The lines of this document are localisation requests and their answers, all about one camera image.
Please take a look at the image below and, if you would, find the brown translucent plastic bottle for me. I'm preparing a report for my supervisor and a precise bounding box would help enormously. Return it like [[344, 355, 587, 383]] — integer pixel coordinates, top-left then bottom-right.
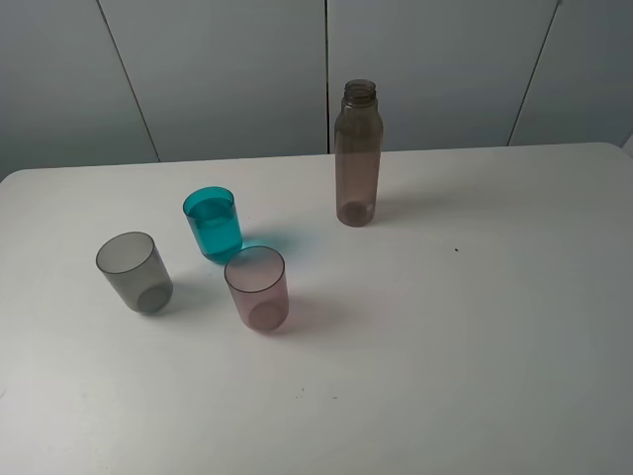
[[334, 79, 384, 228]]

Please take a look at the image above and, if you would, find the pink translucent plastic cup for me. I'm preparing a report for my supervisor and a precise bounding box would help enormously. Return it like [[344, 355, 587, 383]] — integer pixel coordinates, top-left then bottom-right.
[[224, 245, 289, 333]]

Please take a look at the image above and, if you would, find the teal translucent plastic cup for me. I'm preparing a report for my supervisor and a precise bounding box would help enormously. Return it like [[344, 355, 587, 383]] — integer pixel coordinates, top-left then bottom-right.
[[183, 186, 243, 265]]

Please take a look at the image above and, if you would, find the grey translucent plastic cup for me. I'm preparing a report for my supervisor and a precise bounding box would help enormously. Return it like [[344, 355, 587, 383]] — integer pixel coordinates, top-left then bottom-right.
[[95, 232, 173, 315]]

